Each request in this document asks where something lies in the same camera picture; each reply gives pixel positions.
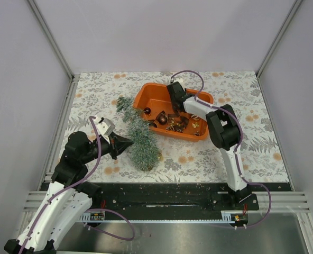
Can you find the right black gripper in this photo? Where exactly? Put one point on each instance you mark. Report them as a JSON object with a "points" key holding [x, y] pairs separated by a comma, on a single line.
{"points": [[176, 106]]}

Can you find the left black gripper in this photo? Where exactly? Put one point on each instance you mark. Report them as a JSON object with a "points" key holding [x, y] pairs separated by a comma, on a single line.
{"points": [[114, 147]]}

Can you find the orange plastic tray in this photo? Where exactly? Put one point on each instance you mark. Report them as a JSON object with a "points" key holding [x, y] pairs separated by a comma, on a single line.
{"points": [[156, 97]]}

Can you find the small frosted christmas tree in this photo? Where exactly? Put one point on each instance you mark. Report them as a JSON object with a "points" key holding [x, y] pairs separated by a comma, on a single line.
{"points": [[144, 153]]}

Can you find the brown ribbon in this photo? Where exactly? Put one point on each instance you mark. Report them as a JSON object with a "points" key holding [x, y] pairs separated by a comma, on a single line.
{"points": [[176, 122]]}

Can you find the gold flower ornament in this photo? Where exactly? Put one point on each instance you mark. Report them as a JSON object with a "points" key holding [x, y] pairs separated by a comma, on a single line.
{"points": [[160, 156]]}

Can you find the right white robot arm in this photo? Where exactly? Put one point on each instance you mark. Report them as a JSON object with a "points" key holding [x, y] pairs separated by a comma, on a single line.
{"points": [[225, 133]]}

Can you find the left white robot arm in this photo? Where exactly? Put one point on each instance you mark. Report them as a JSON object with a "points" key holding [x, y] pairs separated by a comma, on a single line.
{"points": [[69, 195]]}

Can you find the brown bauble near tree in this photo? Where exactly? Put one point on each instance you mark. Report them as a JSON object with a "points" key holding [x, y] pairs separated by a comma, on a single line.
{"points": [[152, 124]]}

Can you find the large gold striped bauble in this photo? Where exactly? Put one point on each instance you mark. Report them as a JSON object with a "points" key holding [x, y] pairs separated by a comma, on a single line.
{"points": [[195, 116]]}

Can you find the dark glossy bauble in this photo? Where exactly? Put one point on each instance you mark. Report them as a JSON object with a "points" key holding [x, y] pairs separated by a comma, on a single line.
{"points": [[147, 111]]}

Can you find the floral patterned table mat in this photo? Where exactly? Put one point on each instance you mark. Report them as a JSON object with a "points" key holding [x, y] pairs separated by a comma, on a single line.
{"points": [[186, 153]]}

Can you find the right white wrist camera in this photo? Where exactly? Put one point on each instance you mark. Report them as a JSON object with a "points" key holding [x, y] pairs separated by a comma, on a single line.
{"points": [[176, 80]]}

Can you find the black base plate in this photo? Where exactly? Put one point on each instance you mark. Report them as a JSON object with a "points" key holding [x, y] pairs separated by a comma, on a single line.
{"points": [[174, 201]]}

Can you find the aluminium frame rail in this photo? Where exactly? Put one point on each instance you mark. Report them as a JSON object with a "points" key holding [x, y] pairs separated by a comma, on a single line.
{"points": [[50, 38]]}

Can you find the white slotted cable duct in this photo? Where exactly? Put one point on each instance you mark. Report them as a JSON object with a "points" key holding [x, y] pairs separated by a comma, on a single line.
{"points": [[91, 217]]}

